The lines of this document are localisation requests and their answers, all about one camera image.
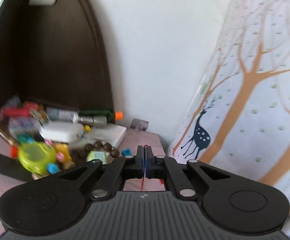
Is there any orange tipped green marker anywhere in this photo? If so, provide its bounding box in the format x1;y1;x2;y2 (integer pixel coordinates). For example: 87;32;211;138
78;109;123;121

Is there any white flat case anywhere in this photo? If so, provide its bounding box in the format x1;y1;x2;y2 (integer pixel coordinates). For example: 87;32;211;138
39;121;84;144

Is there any black flat bar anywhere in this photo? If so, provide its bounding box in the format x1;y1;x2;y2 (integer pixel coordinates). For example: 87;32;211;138
0;154;34;182

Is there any dark wooden headboard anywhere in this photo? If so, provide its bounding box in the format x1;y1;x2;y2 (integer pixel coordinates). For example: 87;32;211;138
0;0;114;118

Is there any brown bead bracelet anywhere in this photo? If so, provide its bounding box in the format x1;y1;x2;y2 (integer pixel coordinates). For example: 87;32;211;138
78;140;121;158

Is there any red lighter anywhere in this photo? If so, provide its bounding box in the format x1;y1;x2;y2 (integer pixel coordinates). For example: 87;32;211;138
2;107;31;118

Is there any green yellow toy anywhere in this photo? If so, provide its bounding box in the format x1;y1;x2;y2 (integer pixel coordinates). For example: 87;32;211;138
18;142;57;175

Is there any grey metal bracket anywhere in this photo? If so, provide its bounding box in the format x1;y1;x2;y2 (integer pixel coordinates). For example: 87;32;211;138
130;119;149;131

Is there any green white box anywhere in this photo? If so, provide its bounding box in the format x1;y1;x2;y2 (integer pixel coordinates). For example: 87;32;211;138
86;151;108;164

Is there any bundle of coloured pins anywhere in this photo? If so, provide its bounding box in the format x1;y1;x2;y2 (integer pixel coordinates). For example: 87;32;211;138
140;145;148;191

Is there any deer print wardrobe cover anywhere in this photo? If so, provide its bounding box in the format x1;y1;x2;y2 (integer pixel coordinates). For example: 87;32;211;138
167;0;290;238

